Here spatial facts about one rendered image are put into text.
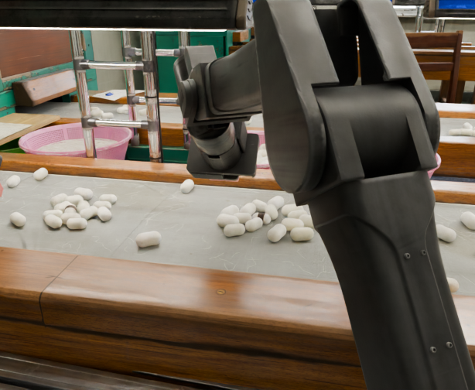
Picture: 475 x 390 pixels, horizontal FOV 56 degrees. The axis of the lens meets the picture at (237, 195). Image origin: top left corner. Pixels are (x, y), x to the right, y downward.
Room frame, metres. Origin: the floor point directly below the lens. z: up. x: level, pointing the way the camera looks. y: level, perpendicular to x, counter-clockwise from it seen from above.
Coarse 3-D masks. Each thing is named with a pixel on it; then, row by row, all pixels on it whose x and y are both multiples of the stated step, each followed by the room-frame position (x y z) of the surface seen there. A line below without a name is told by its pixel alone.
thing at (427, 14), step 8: (432, 0) 1.18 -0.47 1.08; (440, 0) 1.18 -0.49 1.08; (448, 0) 1.17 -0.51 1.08; (456, 0) 1.17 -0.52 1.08; (464, 0) 1.17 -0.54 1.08; (472, 0) 1.16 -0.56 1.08; (424, 8) 1.23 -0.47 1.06; (432, 8) 1.17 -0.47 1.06; (440, 8) 1.17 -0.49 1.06; (448, 8) 1.16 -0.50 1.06; (456, 8) 1.16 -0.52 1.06; (464, 8) 1.16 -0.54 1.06; (472, 8) 1.15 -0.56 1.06; (424, 16) 1.22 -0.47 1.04; (432, 16) 1.16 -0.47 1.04; (440, 16) 1.16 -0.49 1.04; (448, 16) 1.16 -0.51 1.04; (456, 16) 1.15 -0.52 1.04; (464, 16) 1.15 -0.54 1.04; (472, 16) 1.15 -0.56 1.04
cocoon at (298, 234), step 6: (294, 228) 0.61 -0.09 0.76; (300, 228) 0.61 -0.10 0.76; (306, 228) 0.61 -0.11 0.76; (294, 234) 0.60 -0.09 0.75; (300, 234) 0.60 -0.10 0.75; (306, 234) 0.60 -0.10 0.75; (312, 234) 0.60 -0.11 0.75; (294, 240) 0.60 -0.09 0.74; (300, 240) 0.60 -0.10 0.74; (306, 240) 0.60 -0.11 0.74
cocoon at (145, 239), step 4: (148, 232) 0.59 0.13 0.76; (152, 232) 0.59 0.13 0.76; (156, 232) 0.59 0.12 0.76; (140, 236) 0.58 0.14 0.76; (144, 236) 0.58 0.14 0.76; (148, 236) 0.58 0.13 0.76; (152, 236) 0.59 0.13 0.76; (156, 236) 0.59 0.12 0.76; (160, 236) 0.59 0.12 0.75; (136, 240) 0.58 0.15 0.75; (140, 240) 0.58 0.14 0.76; (144, 240) 0.58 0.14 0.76; (148, 240) 0.58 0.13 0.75; (152, 240) 0.58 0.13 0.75; (156, 240) 0.59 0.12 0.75; (160, 240) 0.59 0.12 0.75; (140, 244) 0.58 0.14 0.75; (144, 244) 0.58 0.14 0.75; (148, 244) 0.58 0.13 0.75; (152, 244) 0.58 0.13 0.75; (156, 244) 0.59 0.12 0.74
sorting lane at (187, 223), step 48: (48, 192) 0.80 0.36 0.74; (96, 192) 0.80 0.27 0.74; (144, 192) 0.80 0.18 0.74; (192, 192) 0.80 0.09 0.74; (240, 192) 0.80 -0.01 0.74; (0, 240) 0.61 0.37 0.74; (48, 240) 0.61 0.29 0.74; (96, 240) 0.61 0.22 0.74; (192, 240) 0.61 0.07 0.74; (240, 240) 0.61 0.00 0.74; (288, 240) 0.61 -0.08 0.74
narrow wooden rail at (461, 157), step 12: (60, 120) 1.26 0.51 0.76; (72, 120) 1.26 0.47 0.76; (48, 132) 1.25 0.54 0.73; (144, 132) 1.19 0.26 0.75; (168, 132) 1.18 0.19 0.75; (180, 132) 1.17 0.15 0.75; (168, 144) 1.18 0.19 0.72; (180, 144) 1.18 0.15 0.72; (444, 144) 1.05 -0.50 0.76; (456, 144) 1.05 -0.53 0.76; (468, 144) 1.04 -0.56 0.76; (444, 156) 1.05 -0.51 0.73; (456, 156) 1.04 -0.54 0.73; (468, 156) 1.04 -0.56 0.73; (444, 168) 1.05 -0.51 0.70; (456, 168) 1.04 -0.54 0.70; (468, 168) 1.04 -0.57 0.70
